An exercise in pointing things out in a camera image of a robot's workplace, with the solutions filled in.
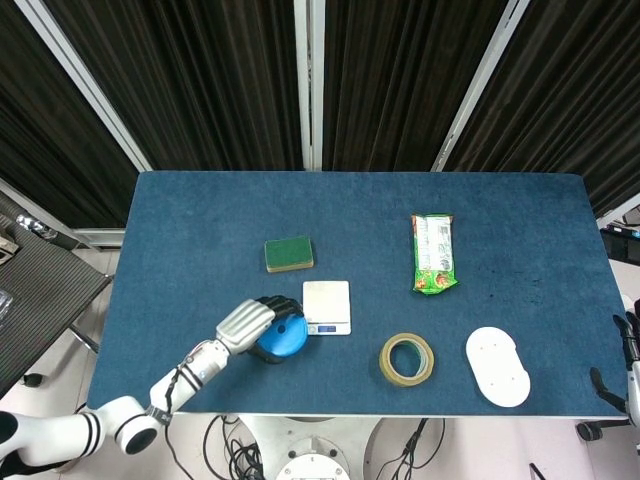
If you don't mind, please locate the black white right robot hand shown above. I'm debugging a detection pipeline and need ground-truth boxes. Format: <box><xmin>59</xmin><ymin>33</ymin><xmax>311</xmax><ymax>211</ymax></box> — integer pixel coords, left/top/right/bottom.
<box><xmin>589</xmin><ymin>298</ymin><xmax>640</xmax><ymax>416</ymax></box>

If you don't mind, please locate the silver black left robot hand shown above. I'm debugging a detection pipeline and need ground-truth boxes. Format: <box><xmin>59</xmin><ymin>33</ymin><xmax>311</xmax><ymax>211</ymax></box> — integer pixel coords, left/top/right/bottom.
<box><xmin>214</xmin><ymin>295</ymin><xmax>306</xmax><ymax>369</ymax></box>

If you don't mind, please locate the blue round object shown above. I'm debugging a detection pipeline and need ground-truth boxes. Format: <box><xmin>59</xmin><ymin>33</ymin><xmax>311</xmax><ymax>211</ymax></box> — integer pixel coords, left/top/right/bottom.
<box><xmin>255</xmin><ymin>315</ymin><xmax>309</xmax><ymax>362</ymax></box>

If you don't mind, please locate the small digital scale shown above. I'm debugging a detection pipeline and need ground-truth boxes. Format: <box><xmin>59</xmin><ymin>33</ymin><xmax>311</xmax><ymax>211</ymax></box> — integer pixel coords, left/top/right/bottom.
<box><xmin>301</xmin><ymin>280</ymin><xmax>353</xmax><ymax>337</ymax></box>

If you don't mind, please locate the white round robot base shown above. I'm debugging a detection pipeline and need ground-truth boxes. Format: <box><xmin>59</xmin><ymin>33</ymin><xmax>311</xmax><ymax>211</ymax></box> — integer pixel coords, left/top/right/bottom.
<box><xmin>239</xmin><ymin>417</ymin><xmax>386</xmax><ymax>480</ymax></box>

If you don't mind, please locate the black chair caster base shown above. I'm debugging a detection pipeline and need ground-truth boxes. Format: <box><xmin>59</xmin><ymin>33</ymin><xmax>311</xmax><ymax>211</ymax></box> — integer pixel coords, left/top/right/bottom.
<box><xmin>575</xmin><ymin>418</ymin><xmax>632</xmax><ymax>442</ymax></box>

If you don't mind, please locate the green and yellow sponge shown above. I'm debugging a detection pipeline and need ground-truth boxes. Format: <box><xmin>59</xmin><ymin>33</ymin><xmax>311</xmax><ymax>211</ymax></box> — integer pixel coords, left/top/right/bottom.
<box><xmin>263</xmin><ymin>235</ymin><xmax>317</xmax><ymax>275</ymax></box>

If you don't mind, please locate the black box with blue mark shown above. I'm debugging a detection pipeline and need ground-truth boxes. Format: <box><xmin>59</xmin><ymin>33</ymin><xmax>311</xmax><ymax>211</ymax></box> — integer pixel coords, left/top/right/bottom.
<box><xmin>599</xmin><ymin>227</ymin><xmax>640</xmax><ymax>264</ymax></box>

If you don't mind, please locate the white oval board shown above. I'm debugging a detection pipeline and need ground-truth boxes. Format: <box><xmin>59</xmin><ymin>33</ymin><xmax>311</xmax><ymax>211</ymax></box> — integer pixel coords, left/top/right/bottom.
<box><xmin>465</xmin><ymin>326</ymin><xmax>532</xmax><ymax>408</ymax></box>

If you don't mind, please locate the yellow clear tape roll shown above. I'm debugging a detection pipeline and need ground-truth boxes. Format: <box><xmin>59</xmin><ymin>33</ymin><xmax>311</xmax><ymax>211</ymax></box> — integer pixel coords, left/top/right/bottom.
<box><xmin>378</xmin><ymin>331</ymin><xmax>435</xmax><ymax>388</ymax></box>

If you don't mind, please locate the blue velvet table cloth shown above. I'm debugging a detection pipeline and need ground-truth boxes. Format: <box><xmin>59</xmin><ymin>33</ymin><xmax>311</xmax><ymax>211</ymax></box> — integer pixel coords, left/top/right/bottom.
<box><xmin>85</xmin><ymin>171</ymin><xmax>630</xmax><ymax>419</ymax></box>

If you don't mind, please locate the green snack bag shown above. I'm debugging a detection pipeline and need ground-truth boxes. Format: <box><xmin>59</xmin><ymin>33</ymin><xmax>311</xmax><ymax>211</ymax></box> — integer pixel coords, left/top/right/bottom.
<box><xmin>410</xmin><ymin>213</ymin><xmax>460</xmax><ymax>296</ymax></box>

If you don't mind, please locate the black mesh chair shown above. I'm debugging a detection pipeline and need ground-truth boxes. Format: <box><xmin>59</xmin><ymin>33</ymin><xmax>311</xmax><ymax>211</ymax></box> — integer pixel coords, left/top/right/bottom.
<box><xmin>0</xmin><ymin>214</ymin><xmax>115</xmax><ymax>396</ymax></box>

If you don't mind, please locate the dark pleated curtain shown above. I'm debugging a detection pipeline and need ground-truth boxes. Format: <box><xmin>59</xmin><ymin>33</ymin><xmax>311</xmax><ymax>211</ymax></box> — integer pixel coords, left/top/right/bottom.
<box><xmin>0</xmin><ymin>0</ymin><xmax>640</xmax><ymax>229</ymax></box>

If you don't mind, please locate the black cable bundle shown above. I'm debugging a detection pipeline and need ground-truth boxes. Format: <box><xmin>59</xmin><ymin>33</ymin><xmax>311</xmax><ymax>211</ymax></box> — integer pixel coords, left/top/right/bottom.
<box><xmin>164</xmin><ymin>414</ymin><xmax>274</xmax><ymax>480</ymax></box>
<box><xmin>374</xmin><ymin>417</ymin><xmax>447</xmax><ymax>480</ymax></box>

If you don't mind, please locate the white metal frame post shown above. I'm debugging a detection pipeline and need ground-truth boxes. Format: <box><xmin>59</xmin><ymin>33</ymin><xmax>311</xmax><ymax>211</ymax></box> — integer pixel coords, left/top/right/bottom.
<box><xmin>293</xmin><ymin>0</ymin><xmax>326</xmax><ymax>171</ymax></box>
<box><xmin>430</xmin><ymin>0</ymin><xmax>531</xmax><ymax>173</ymax></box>
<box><xmin>12</xmin><ymin>0</ymin><xmax>154</xmax><ymax>173</ymax></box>

